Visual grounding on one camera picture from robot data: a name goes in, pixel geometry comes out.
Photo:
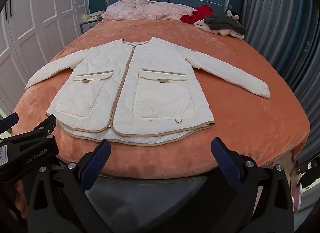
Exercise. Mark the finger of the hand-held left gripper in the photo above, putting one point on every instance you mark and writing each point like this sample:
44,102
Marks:
8,121
47,124

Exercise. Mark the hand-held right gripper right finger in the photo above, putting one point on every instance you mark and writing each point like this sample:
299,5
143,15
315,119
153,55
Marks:
225,163

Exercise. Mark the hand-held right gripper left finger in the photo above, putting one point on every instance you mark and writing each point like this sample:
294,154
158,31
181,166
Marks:
96,165

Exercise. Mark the white quilted jacket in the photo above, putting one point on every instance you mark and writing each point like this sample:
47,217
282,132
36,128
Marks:
155,98

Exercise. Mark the person's left hand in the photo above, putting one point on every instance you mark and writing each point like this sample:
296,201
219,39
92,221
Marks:
20,198

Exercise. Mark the orange plush bed blanket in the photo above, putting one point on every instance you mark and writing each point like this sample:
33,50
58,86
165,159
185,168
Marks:
237,128

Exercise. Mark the white and black object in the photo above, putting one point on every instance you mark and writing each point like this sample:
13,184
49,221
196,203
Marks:
306,173

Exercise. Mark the white panelled wardrobe doors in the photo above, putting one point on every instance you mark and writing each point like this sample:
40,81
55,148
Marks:
30,22

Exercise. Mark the grey nightstand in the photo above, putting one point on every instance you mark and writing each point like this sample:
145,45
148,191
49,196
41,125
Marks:
88,26

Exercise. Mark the yellow-green cloth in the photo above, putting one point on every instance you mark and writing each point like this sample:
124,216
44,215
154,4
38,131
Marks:
92,16

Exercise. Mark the cream garment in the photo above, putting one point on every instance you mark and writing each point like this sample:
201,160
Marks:
220,32

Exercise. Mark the grey knitted sweater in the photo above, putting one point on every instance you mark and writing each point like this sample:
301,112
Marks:
222,22

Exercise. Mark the black and white plush toy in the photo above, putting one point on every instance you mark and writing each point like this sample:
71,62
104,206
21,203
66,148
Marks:
235,16

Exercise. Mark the grey curtain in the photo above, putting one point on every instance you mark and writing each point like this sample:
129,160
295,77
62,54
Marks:
275,22

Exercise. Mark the red garment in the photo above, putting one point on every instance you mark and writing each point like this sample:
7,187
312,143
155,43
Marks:
197,15

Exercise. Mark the pink duvet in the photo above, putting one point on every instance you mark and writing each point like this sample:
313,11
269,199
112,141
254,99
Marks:
150,10

